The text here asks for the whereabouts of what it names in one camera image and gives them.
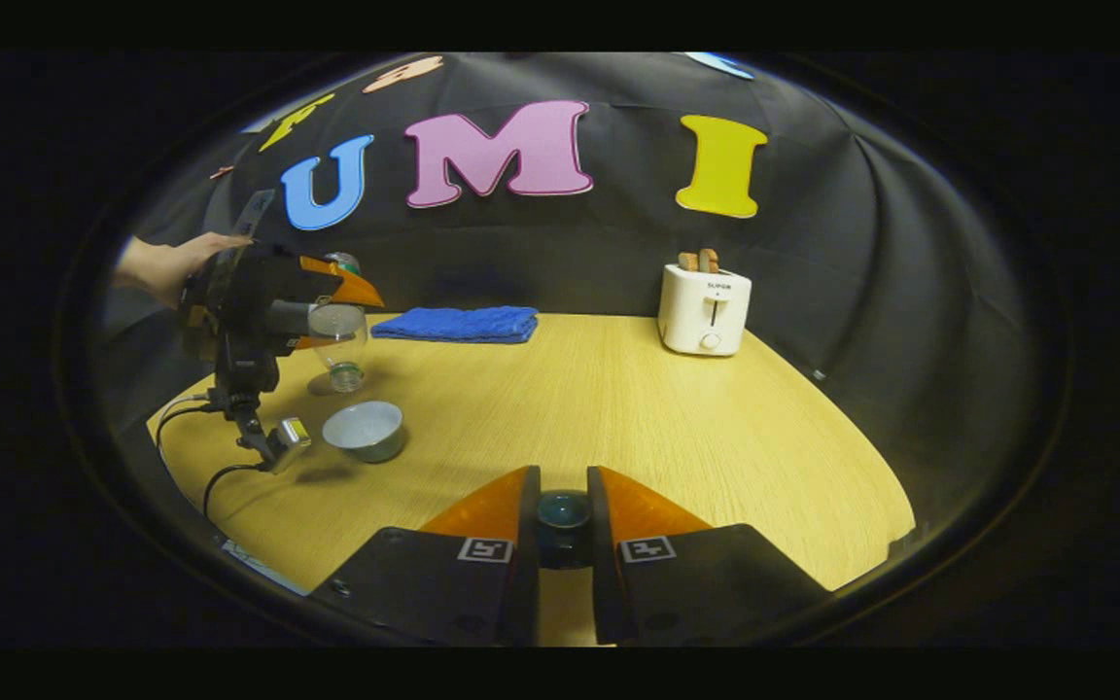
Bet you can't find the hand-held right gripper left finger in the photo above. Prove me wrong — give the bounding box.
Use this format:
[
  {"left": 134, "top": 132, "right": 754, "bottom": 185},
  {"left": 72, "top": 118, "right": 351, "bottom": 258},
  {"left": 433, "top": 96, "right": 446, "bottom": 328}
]
[{"left": 312, "top": 465, "right": 542, "bottom": 648}]

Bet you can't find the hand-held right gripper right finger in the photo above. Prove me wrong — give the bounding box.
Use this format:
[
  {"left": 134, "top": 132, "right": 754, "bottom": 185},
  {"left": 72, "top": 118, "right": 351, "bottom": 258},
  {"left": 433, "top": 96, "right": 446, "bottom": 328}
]
[{"left": 587, "top": 465, "right": 833, "bottom": 648}]

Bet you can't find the clear plastic water bottle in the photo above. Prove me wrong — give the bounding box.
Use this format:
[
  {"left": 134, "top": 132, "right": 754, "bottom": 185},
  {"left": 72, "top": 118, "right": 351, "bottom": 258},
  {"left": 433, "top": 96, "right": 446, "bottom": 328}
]
[{"left": 307, "top": 251, "right": 369, "bottom": 395}]

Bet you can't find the white teacup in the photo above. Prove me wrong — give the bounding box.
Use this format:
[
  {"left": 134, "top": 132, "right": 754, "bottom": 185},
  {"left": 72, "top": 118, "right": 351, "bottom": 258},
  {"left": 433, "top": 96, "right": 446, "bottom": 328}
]
[{"left": 322, "top": 400, "right": 405, "bottom": 464}]

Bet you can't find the folded blue towel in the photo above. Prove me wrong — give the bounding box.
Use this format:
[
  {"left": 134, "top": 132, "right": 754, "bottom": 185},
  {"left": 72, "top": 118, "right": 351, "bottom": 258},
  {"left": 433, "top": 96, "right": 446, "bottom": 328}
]
[{"left": 370, "top": 306, "right": 540, "bottom": 345}]

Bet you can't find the white toaster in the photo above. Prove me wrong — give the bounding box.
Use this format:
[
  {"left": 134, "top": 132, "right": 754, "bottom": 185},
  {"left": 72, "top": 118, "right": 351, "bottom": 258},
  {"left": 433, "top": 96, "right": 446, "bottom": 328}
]
[{"left": 657, "top": 262, "right": 753, "bottom": 358}]

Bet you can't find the black backdrop cloth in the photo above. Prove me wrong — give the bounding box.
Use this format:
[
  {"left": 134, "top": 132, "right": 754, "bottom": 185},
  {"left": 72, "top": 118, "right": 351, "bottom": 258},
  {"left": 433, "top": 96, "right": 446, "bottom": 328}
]
[{"left": 98, "top": 52, "right": 1071, "bottom": 545}]

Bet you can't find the black cable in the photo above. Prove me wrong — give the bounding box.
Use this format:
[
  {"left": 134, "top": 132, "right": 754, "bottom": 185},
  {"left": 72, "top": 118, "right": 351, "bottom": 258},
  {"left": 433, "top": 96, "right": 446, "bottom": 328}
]
[
  {"left": 154, "top": 392, "right": 230, "bottom": 450},
  {"left": 202, "top": 461, "right": 269, "bottom": 516}
]

